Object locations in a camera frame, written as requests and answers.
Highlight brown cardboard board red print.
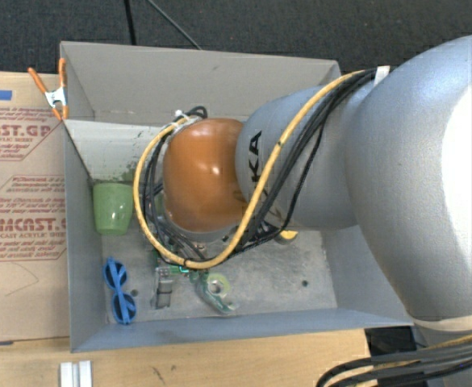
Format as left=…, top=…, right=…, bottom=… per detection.
left=0, top=69, right=72, bottom=348

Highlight green cup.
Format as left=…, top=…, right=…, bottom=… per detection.
left=92, top=181, right=136, bottom=236

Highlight yellow round object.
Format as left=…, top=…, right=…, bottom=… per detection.
left=274, top=229, right=300, bottom=244

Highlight grey metal bin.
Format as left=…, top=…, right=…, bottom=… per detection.
left=59, top=40, right=415, bottom=354

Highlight blue sunglasses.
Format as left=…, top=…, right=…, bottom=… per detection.
left=102, top=256, right=137, bottom=326

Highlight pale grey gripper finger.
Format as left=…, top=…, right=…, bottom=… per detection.
left=150, top=267, right=165, bottom=310
left=162, top=267, right=176, bottom=310

